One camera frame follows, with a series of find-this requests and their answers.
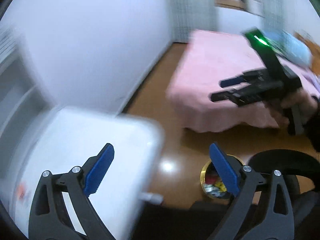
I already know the pink covered bed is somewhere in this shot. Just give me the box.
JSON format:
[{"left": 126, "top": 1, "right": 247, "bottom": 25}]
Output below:
[{"left": 166, "top": 29, "right": 320, "bottom": 133}]

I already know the white checked curtain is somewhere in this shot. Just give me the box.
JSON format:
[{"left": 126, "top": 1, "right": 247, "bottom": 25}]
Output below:
[{"left": 172, "top": 0, "right": 218, "bottom": 43}]

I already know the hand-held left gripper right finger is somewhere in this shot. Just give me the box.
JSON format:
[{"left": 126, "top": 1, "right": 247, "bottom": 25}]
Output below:
[{"left": 207, "top": 142, "right": 295, "bottom": 240}]

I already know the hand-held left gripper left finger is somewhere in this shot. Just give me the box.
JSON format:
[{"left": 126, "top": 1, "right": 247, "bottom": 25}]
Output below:
[{"left": 28, "top": 143, "right": 115, "bottom": 240}]

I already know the gold rimmed trash bin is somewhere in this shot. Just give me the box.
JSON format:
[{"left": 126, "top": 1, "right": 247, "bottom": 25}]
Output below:
[{"left": 200, "top": 159, "right": 247, "bottom": 200}]

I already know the white grey desk hutch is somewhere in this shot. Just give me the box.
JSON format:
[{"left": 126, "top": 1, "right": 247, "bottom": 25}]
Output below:
[{"left": 0, "top": 27, "right": 57, "bottom": 143}]

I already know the light blue pillow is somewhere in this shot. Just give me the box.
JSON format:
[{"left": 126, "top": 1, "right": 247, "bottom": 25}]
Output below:
[{"left": 265, "top": 30, "right": 313, "bottom": 67}]

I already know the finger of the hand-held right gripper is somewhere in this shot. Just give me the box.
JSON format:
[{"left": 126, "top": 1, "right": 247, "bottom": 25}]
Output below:
[
  {"left": 210, "top": 85, "right": 250, "bottom": 104},
  {"left": 220, "top": 74, "right": 252, "bottom": 88}
]

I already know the black office chair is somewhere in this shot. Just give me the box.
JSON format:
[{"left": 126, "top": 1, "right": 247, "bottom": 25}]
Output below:
[{"left": 247, "top": 149, "right": 320, "bottom": 240}]

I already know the person's right hand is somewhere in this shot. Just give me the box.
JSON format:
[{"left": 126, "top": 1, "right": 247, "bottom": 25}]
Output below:
[{"left": 269, "top": 89, "right": 317, "bottom": 128}]

